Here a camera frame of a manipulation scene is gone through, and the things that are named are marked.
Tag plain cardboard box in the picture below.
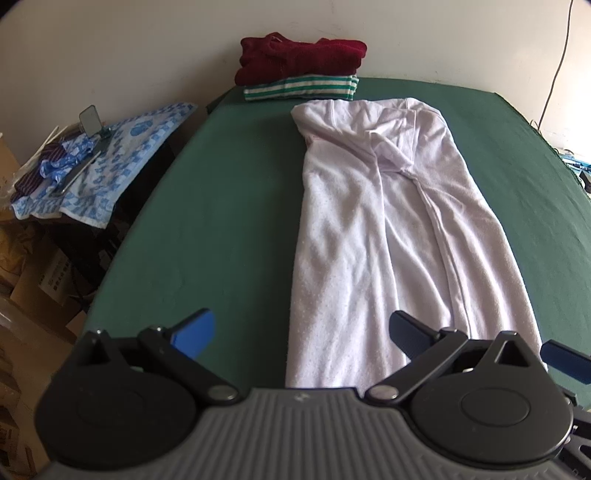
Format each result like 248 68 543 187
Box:
0 134 21 195

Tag black wall cable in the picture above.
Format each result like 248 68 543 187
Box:
538 0 571 132

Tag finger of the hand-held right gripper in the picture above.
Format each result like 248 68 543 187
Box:
561 390 591 467
542 340 591 386

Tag green white striped shirt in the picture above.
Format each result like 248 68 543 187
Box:
243 74 359 102

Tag crumpled blue plastic bag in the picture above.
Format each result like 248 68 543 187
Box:
39 134 100 185

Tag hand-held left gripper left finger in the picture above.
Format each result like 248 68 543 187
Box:
83 308 242 408

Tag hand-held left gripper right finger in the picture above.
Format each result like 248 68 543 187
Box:
366 310 533 408

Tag maroon knit sweater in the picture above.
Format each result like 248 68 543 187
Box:
234 36 368 87

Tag dark striped cloth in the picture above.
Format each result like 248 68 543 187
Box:
11 143 70 204

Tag small standing mirror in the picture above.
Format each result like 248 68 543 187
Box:
78 105 112 139

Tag stack of cardboard boxes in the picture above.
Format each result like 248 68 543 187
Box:
0 342 51 476

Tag blue patterned cloth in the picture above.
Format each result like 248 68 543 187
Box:
11 102 197 229

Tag blue plastic items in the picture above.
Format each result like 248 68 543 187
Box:
556 148 591 174

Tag green tablecloth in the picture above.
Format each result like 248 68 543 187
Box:
85 76 591 416

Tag printed cardboard box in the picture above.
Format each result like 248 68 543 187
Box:
9 244 90 344

